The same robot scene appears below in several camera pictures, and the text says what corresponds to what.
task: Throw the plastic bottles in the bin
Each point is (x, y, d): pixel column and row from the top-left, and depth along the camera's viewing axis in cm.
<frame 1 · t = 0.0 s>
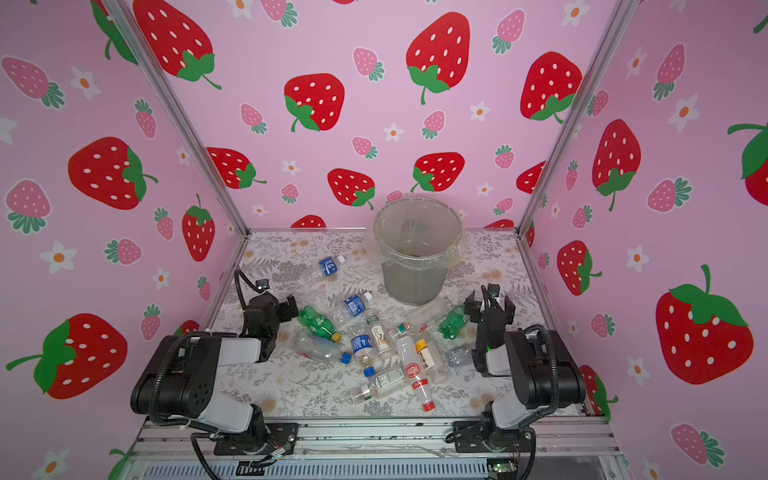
left hand: (276, 297, 94), fingers open
right hand: (491, 294, 90), fingers open
mesh waste bin with liner: (416, 241, 105), point 12 cm above the table
far clear bottle blue label: (327, 267, 106), point 5 cm above the table
clear bottle blue label: (354, 306, 95), point 6 cm above the table
left green soda bottle: (316, 323, 90), point 6 cm above the table
right green soda bottle: (453, 322, 92), point 5 cm above the table
crushed clear bottle blue cap: (319, 348, 92), on the table
small bottle blue label: (362, 350, 87), point 4 cm above the table
clear bottle green cap: (380, 336, 88), point 6 cm above the table
clear bottle red round label: (408, 358, 85), point 4 cm above the table
clear bottle yellow cap: (431, 361, 84), point 5 cm above the table
bottle green white label: (385, 383, 80), point 6 cm above the table
small bottle red cap: (422, 387, 81), point 4 cm above the table
crushed clear bottle right: (460, 357, 87), point 3 cm above the table
clear bottle near bin: (426, 313, 99), on the table

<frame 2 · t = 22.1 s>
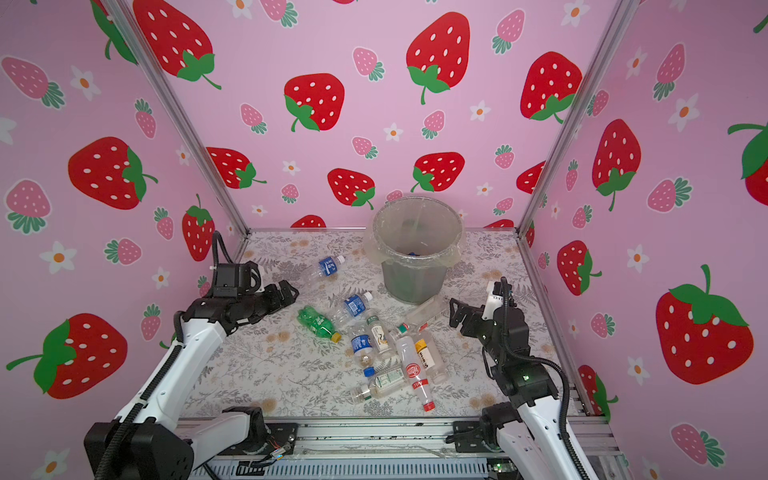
left hand: (285, 296, 81), fingers open
right hand: (463, 303, 75), fingers open
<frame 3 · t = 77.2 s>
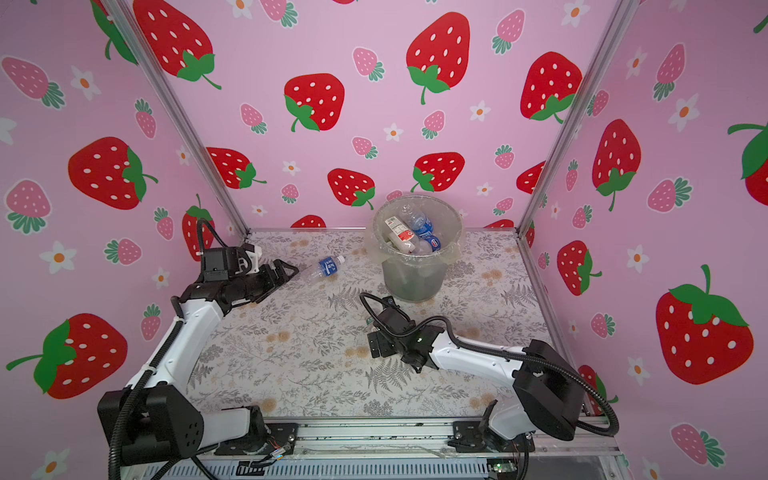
left hand: (287, 275, 82), fingers open
right hand: (380, 336, 84), fingers open
clear bottle blue label: (421, 225, 96), point 21 cm above the table
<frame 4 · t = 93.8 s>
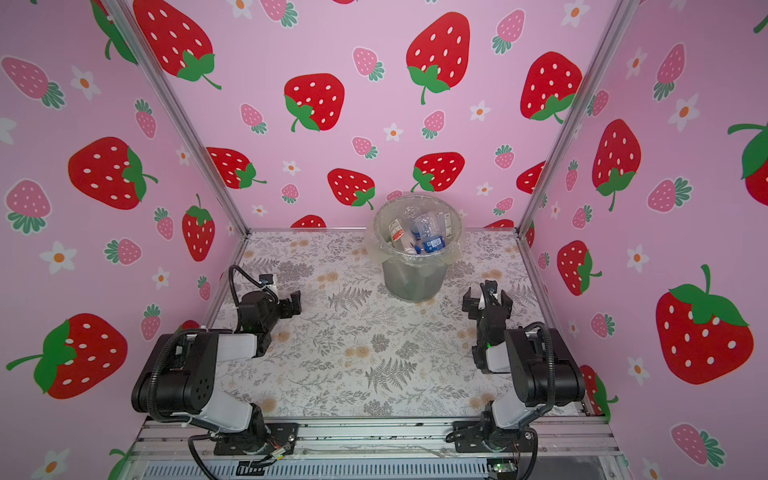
left hand: (284, 292, 95), fingers open
right hand: (488, 290, 90), fingers open
far clear bottle blue label: (434, 244, 86), point 25 cm above the table
